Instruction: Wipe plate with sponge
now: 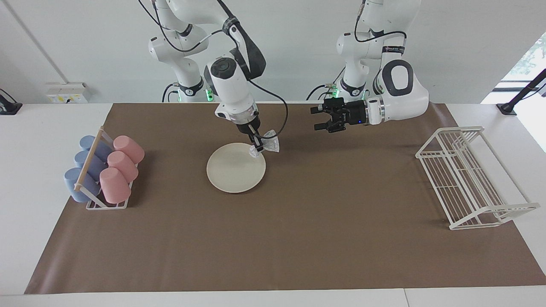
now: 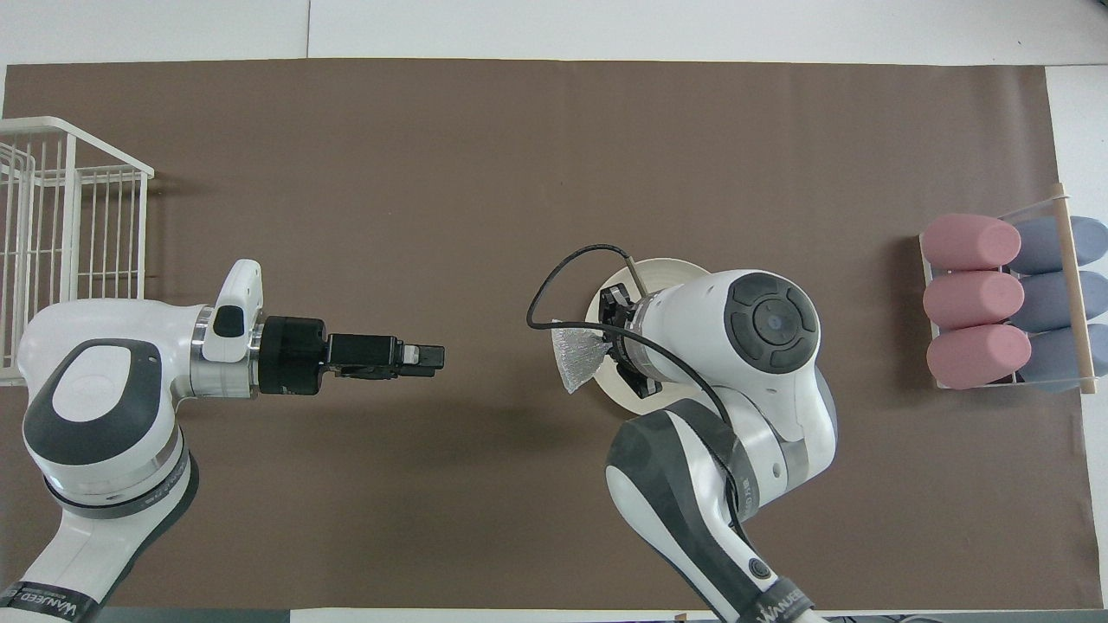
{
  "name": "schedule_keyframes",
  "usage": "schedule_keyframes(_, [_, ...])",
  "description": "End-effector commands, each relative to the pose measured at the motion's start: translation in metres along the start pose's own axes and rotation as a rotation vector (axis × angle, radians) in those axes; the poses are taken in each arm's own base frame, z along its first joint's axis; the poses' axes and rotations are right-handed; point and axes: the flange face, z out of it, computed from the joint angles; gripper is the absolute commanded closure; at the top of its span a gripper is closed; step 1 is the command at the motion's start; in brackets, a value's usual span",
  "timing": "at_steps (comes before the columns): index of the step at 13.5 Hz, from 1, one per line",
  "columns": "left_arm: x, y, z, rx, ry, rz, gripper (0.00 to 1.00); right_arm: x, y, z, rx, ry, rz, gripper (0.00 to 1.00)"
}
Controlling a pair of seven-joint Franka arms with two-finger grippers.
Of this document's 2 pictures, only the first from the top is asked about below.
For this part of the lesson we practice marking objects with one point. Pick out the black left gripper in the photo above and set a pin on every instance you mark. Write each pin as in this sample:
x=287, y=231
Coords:
x=354, y=113

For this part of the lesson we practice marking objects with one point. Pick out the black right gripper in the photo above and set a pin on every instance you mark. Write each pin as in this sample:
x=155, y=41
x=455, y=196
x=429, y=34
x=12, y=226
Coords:
x=249, y=125

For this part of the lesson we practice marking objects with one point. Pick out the white wall power outlet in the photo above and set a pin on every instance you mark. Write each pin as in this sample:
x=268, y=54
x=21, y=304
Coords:
x=68, y=94

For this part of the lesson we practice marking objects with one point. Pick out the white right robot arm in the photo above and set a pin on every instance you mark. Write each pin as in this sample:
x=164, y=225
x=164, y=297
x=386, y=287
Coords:
x=230, y=85

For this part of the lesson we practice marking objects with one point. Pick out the blue plastic cup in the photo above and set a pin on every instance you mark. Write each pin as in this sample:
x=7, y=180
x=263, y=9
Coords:
x=81, y=158
x=72, y=181
x=102, y=150

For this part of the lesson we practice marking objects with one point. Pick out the bright window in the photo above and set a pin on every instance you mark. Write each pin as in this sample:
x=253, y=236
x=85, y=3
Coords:
x=529, y=59

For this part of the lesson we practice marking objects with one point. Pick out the pink plastic cup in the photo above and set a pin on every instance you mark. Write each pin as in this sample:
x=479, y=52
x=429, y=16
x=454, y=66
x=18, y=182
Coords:
x=123, y=166
x=129, y=149
x=115, y=185

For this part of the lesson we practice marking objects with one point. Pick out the black table clamp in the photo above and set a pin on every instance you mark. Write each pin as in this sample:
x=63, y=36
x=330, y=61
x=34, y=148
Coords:
x=10, y=108

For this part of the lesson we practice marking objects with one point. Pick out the brown table mat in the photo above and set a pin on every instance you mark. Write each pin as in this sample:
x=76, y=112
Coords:
x=298, y=238

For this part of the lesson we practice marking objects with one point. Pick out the cup rack with wooden bar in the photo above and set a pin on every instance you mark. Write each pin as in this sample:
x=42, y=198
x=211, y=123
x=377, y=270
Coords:
x=89, y=157

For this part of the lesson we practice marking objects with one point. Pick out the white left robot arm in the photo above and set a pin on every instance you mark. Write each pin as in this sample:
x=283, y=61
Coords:
x=405, y=102

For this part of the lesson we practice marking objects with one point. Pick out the cream round plate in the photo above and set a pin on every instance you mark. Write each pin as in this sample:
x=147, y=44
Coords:
x=232, y=170

